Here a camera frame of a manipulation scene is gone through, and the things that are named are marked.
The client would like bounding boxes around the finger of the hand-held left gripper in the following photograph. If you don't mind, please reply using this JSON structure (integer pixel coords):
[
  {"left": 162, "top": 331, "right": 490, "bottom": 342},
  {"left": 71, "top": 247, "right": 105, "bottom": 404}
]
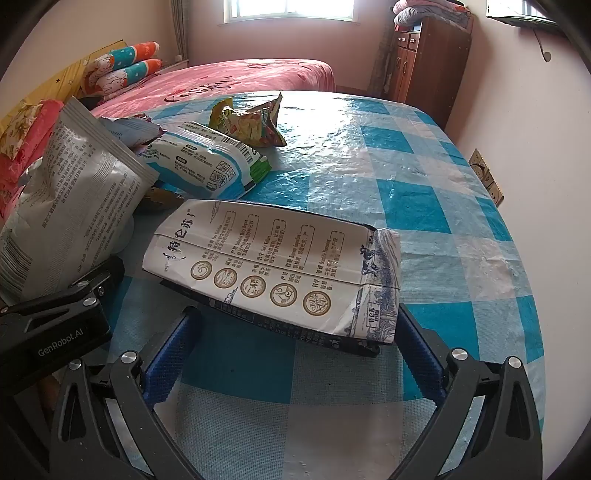
[{"left": 0, "top": 256, "right": 125, "bottom": 325}]

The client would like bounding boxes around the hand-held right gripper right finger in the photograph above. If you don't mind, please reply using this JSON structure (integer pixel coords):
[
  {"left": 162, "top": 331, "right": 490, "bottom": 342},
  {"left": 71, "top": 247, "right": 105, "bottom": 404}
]
[{"left": 388, "top": 302, "right": 543, "bottom": 480}]

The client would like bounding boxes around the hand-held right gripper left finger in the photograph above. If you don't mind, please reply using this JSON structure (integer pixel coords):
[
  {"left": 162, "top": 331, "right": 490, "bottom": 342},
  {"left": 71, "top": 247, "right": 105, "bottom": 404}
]
[{"left": 48, "top": 307, "right": 204, "bottom": 480}]

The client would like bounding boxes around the grey foil snack bag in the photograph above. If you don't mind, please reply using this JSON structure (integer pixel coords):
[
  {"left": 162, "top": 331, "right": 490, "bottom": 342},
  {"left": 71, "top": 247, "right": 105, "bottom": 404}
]
[{"left": 0, "top": 96, "right": 160, "bottom": 301}]

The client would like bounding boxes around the white milk carton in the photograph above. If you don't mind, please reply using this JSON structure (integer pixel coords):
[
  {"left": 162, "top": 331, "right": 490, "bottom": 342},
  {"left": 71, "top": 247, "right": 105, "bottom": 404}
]
[{"left": 142, "top": 198, "right": 402, "bottom": 357}]

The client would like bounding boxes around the purple wrapper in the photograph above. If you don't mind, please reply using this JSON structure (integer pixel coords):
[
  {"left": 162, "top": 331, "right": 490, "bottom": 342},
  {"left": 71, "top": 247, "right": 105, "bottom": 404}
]
[{"left": 99, "top": 114, "right": 167, "bottom": 148}]

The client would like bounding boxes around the white blue snack bag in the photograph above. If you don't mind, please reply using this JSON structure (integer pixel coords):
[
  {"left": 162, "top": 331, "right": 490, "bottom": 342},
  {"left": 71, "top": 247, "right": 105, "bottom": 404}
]
[{"left": 139, "top": 121, "right": 272, "bottom": 200}]

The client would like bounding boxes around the blue checked plastic tablecloth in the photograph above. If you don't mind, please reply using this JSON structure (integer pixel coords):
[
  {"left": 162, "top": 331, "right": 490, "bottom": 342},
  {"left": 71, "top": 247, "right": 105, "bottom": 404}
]
[{"left": 92, "top": 90, "right": 550, "bottom": 480}]

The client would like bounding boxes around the yellow floral pillow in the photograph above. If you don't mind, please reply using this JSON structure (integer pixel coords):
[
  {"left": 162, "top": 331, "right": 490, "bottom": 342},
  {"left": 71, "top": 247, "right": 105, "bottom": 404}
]
[{"left": 0, "top": 104, "right": 42, "bottom": 158}]

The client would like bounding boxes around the yellow headboard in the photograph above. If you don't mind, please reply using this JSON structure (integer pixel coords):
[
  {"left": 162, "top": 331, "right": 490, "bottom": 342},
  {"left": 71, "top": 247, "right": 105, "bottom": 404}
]
[{"left": 0, "top": 39, "right": 127, "bottom": 134}]

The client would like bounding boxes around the cartoon print bolster pillow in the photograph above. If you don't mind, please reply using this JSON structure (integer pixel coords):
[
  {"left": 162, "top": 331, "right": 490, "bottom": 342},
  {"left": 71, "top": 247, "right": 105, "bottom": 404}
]
[
  {"left": 90, "top": 41, "right": 160, "bottom": 77},
  {"left": 95, "top": 59, "right": 163, "bottom": 99}
]

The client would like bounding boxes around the crumpled yellow green snack packet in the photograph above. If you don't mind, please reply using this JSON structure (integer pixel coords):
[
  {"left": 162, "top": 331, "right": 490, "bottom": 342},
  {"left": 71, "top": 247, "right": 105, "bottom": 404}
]
[{"left": 209, "top": 91, "right": 288, "bottom": 148}]

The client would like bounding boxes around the pink bed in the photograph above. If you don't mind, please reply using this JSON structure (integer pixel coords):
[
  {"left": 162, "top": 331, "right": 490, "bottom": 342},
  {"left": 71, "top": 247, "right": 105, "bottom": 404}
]
[{"left": 88, "top": 58, "right": 337, "bottom": 121}]

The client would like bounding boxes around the grey checked curtain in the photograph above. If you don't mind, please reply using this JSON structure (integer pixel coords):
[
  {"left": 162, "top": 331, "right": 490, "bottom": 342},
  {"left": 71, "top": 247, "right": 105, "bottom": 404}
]
[
  {"left": 170, "top": 0, "right": 191, "bottom": 63},
  {"left": 367, "top": 0, "right": 398, "bottom": 95}
]

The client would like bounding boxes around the brown wooden cabinet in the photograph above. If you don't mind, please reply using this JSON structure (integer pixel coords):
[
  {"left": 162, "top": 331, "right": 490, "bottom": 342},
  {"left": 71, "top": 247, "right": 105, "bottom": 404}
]
[{"left": 385, "top": 16, "right": 474, "bottom": 130}]

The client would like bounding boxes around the window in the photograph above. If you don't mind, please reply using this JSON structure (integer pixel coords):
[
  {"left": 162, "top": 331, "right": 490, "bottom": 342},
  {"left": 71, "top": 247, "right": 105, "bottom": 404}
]
[{"left": 218, "top": 0, "right": 362, "bottom": 25}]

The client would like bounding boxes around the folded pink quilt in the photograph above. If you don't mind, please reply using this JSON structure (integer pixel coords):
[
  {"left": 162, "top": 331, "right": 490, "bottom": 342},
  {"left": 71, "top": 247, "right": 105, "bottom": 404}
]
[{"left": 392, "top": 0, "right": 472, "bottom": 29}]

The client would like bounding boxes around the wall socket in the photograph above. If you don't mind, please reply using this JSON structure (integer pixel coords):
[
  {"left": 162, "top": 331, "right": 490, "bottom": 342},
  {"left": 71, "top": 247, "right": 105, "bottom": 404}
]
[{"left": 468, "top": 148, "right": 505, "bottom": 208}]

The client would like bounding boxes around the wall mounted television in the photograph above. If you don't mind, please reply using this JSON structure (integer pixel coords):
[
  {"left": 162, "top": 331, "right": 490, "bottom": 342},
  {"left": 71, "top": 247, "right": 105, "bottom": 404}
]
[{"left": 486, "top": 0, "right": 561, "bottom": 31}]

